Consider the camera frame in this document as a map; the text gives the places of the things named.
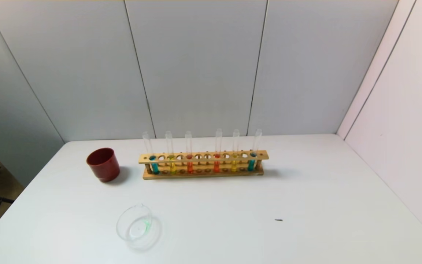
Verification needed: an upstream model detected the yellow pigment glass test tube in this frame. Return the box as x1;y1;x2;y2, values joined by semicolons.
165;131;177;175
231;129;240;173

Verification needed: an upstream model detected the orange pigment glass test tube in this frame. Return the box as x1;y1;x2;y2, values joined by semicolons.
213;129;223;173
185;131;194;174

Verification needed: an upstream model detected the wooden test tube rack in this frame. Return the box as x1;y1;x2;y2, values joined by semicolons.
138;150;270;180

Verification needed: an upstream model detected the red plastic cup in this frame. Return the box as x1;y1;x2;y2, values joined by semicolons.
86;147;121;183

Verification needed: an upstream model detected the clear glass beaker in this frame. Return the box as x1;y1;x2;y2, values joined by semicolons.
116;204;153;243

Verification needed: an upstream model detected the blue pigment glass test tube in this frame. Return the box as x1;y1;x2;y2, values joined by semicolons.
142;132;160;175
247;129;262;172

